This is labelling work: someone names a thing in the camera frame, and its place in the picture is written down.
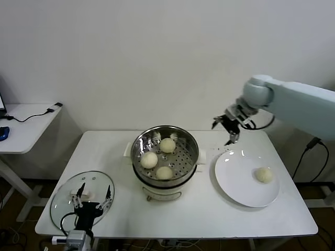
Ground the black laptop screen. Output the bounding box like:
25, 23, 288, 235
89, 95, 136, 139
0, 91, 7, 119

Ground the black cable with adapter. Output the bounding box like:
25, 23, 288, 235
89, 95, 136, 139
4, 102, 63, 123

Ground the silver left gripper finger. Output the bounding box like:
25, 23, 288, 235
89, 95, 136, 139
95, 185, 113, 210
72, 182, 86, 209

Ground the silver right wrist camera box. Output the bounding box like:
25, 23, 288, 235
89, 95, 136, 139
226, 103, 259, 129

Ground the white side table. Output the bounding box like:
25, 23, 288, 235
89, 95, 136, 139
0, 104, 64, 223

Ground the white power strip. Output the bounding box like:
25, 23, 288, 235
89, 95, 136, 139
161, 238, 184, 248

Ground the white side desk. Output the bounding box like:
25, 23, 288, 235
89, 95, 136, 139
310, 181, 335, 209

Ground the round glass lid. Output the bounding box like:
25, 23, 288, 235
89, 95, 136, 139
50, 170, 116, 231

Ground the stainless steel steamer basket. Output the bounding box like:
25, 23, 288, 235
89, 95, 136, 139
123, 125, 207, 181

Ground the black hanging cable with plug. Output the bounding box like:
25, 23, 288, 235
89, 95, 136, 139
291, 137, 330, 184

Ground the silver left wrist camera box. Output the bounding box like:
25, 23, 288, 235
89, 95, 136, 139
51, 231, 87, 248

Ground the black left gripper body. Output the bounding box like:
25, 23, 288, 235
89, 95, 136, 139
74, 201, 103, 232

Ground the white round plate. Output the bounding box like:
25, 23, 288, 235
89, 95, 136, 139
214, 150, 280, 208

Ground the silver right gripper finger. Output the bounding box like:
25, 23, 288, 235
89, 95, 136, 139
224, 130, 240, 146
211, 115, 229, 129

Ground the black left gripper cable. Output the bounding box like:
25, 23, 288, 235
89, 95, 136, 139
60, 211, 78, 238

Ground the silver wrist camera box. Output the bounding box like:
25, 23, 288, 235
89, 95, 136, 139
226, 103, 259, 129
51, 231, 87, 248

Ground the white steamed baozi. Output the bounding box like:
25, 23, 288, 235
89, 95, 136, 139
140, 152, 159, 169
159, 138, 176, 154
155, 166, 174, 181
254, 167, 274, 184

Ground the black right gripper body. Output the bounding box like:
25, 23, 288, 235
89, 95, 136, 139
221, 115, 243, 136

